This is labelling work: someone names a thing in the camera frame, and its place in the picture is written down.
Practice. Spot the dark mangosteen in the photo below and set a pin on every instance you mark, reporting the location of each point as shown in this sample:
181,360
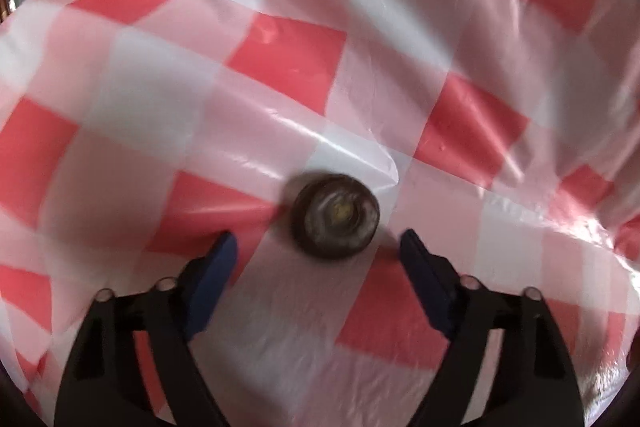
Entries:
334,217

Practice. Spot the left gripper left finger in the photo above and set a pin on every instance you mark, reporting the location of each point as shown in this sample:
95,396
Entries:
102,383

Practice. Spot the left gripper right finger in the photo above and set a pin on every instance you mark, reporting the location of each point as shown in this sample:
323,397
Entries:
535,383

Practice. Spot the red white checkered tablecloth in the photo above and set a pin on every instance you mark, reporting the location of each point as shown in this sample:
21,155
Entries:
505,132

